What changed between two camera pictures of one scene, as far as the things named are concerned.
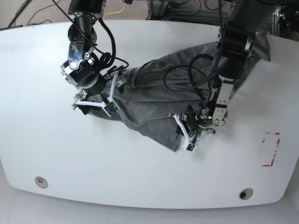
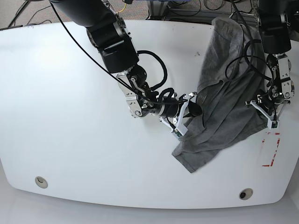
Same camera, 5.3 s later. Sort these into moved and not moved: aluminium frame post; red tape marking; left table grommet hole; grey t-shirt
Moved: grey t-shirt
Not moved: red tape marking; left table grommet hole; aluminium frame post
